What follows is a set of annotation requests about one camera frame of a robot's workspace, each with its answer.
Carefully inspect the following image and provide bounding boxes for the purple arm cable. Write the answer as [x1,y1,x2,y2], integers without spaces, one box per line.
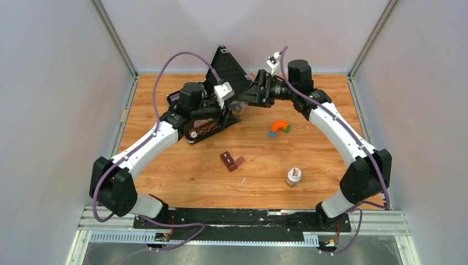
[91,51,224,253]
[279,46,391,256]

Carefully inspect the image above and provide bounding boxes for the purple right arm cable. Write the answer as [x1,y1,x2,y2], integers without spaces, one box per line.
[279,46,391,256]

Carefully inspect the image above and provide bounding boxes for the black poker chip case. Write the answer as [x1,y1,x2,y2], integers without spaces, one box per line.
[166,45,257,146]

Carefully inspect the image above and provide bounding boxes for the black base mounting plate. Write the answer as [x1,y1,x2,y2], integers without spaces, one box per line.
[132,206,353,242]

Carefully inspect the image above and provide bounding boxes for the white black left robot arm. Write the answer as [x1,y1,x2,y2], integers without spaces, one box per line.
[89,81,236,228]

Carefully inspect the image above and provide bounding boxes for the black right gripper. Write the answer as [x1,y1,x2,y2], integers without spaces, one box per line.
[237,70,296,108]

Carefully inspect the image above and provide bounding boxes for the brown pill organizer strip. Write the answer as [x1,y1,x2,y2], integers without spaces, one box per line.
[220,151,245,172]

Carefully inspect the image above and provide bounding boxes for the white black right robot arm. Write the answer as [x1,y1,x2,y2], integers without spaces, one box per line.
[235,60,392,231]

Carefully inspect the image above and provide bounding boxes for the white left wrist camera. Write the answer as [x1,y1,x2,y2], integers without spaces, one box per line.
[214,82,235,109]

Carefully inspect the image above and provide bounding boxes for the amber pill jar white lid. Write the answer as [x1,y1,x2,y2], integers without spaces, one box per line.
[285,167,302,187]

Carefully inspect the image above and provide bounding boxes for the green toy block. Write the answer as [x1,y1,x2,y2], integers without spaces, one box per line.
[279,125,291,133]

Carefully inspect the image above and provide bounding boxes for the orange curved toy block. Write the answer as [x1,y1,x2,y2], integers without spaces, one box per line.
[270,120,289,133]

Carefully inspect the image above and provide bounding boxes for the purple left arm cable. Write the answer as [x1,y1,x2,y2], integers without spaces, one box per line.
[91,51,224,253]

